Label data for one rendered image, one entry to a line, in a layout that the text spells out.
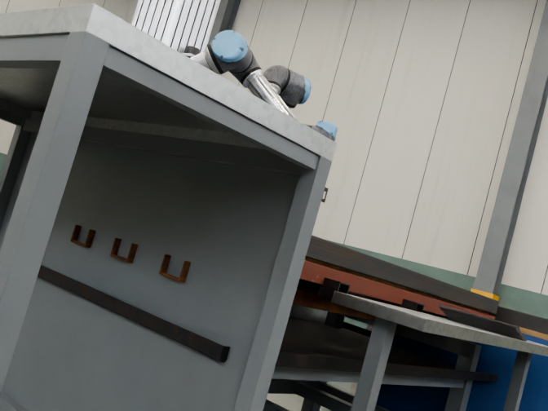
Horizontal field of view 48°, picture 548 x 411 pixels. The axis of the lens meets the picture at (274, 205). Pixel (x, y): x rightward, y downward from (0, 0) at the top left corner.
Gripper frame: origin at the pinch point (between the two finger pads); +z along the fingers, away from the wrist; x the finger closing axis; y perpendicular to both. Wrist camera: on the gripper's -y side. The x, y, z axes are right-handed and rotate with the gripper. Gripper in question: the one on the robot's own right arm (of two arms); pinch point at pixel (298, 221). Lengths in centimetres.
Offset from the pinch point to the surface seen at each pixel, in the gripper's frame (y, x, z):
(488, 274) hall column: 665, 179, -40
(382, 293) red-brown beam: 1.4, -36.5, 15.9
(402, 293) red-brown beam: 13.7, -36.8, 14.6
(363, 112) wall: 671, 445, -258
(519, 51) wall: 699, 222, -373
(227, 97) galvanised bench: -96, -53, -9
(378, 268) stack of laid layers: -4.1, -36.5, 9.2
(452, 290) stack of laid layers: 49, -38, 9
